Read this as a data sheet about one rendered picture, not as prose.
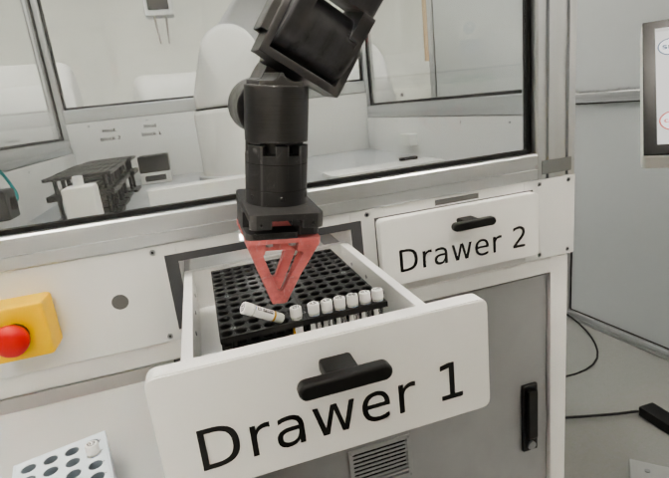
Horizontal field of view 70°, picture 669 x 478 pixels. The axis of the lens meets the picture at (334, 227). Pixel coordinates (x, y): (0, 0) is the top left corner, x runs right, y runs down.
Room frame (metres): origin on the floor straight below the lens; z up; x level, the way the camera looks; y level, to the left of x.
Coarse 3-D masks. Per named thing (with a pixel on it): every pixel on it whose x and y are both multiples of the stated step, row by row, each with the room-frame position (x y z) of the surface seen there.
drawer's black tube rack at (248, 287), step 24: (312, 264) 0.62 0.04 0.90; (336, 264) 0.60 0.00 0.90; (216, 288) 0.56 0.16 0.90; (240, 288) 0.55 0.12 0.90; (264, 288) 0.55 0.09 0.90; (312, 288) 0.53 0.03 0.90; (336, 288) 0.52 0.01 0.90; (360, 288) 0.51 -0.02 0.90; (216, 312) 0.49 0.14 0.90; (288, 312) 0.47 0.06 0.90; (264, 336) 0.48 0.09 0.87
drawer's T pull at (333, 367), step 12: (324, 360) 0.34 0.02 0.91; (336, 360) 0.34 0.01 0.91; (348, 360) 0.34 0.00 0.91; (384, 360) 0.33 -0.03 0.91; (324, 372) 0.33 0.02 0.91; (336, 372) 0.32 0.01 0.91; (348, 372) 0.32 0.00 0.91; (360, 372) 0.32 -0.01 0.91; (372, 372) 0.32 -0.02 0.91; (384, 372) 0.32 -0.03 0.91; (300, 384) 0.31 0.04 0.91; (312, 384) 0.31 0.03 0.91; (324, 384) 0.31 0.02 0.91; (336, 384) 0.31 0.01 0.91; (348, 384) 0.31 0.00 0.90; (360, 384) 0.32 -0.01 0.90; (300, 396) 0.31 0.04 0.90; (312, 396) 0.31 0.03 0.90
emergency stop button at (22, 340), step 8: (0, 328) 0.53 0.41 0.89; (8, 328) 0.52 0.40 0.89; (16, 328) 0.53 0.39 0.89; (0, 336) 0.52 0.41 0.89; (8, 336) 0.52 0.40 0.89; (16, 336) 0.52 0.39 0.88; (24, 336) 0.53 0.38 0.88; (0, 344) 0.52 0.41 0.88; (8, 344) 0.52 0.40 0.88; (16, 344) 0.52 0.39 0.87; (24, 344) 0.52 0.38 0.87; (0, 352) 0.52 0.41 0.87; (8, 352) 0.52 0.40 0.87; (16, 352) 0.52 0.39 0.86; (24, 352) 0.53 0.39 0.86
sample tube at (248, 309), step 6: (246, 306) 0.43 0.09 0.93; (252, 306) 0.43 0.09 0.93; (258, 306) 0.44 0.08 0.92; (240, 312) 0.43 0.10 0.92; (246, 312) 0.43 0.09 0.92; (252, 312) 0.43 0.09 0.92; (258, 312) 0.43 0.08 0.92; (264, 312) 0.43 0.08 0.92; (270, 312) 0.44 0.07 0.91; (276, 312) 0.44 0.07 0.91; (264, 318) 0.44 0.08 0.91; (270, 318) 0.44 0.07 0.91; (276, 318) 0.44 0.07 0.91; (282, 318) 0.44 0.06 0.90
